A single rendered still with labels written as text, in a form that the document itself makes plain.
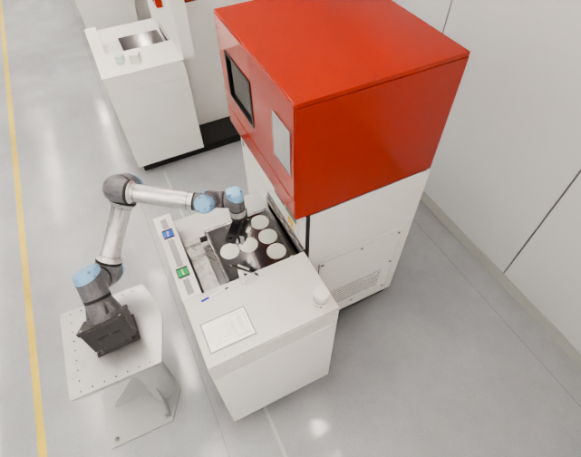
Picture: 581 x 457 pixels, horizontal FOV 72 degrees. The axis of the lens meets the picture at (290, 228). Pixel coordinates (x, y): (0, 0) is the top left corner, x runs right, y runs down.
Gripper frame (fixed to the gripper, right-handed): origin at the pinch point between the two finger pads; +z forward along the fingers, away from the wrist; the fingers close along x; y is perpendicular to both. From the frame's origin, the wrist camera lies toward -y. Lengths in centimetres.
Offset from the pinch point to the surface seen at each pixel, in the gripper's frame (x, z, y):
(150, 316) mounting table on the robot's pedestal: 28, 18, -45
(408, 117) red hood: -60, -61, 45
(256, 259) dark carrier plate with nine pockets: -7.9, 9.4, -0.2
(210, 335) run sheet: -9.9, 2.9, -46.9
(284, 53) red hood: -10, -83, 34
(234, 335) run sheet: -19.3, 2.9, -43.0
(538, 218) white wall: -146, 29, 106
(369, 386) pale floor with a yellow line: -83, 99, -6
